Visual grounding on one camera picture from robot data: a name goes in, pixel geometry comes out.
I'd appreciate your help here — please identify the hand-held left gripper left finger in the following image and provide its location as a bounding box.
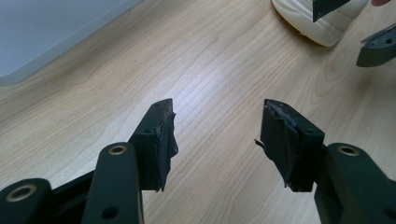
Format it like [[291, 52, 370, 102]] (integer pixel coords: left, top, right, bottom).
[[129, 97, 180, 192]]

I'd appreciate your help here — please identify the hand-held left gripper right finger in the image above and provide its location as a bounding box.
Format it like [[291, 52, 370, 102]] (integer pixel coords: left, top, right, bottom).
[[255, 98, 326, 193]]

